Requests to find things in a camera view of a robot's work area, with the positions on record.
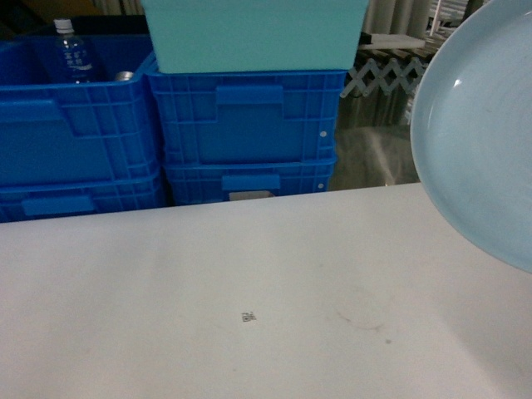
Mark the blue crate bottom middle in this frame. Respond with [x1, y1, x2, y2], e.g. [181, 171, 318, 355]
[1, 175, 168, 223]

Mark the blue crate top right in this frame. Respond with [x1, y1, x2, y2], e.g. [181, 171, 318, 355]
[145, 62, 348, 167]

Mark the silver metal can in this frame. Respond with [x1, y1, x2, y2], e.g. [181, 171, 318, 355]
[114, 71, 135, 81]

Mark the clear water bottle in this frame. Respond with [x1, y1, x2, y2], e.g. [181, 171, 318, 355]
[53, 18, 99, 84]

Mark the dark blue rear crate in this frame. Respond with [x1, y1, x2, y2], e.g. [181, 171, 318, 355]
[24, 15, 146, 37]

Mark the blue crate bottom right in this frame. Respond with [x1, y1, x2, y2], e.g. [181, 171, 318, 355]
[165, 157, 337, 205]

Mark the light blue oval tray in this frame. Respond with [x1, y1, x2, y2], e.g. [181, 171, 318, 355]
[411, 1, 531, 271]

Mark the blue crate top middle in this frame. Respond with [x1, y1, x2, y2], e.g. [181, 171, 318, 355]
[1, 35, 160, 187]

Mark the teal plastic box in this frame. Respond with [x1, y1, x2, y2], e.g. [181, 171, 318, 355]
[142, 0, 368, 74]

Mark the grey folding scissor gate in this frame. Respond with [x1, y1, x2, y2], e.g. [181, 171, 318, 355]
[340, 49, 435, 98]

